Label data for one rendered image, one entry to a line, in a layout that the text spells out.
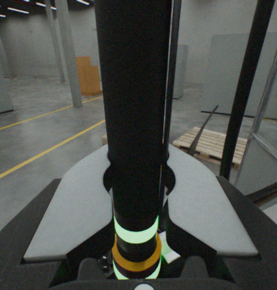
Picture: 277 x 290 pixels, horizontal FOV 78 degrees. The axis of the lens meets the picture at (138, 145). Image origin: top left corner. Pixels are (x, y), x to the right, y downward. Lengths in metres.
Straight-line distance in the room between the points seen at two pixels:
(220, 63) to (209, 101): 1.03
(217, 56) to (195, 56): 6.80
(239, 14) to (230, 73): 7.07
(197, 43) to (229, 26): 1.70
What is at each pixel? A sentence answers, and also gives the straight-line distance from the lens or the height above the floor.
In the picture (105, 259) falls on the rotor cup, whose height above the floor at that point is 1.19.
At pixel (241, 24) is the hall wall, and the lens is 12.30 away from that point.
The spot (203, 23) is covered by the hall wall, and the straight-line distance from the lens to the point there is 12.38.
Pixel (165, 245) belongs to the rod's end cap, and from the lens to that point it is 0.20.
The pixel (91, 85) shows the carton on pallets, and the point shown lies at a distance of 8.30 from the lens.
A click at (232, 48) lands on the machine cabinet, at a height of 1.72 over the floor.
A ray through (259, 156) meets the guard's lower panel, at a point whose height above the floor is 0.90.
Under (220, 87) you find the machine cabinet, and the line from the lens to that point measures 5.59.
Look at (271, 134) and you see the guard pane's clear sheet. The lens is 1.42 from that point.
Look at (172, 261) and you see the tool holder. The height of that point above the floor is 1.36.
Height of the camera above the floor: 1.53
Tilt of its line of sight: 27 degrees down
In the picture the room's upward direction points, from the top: straight up
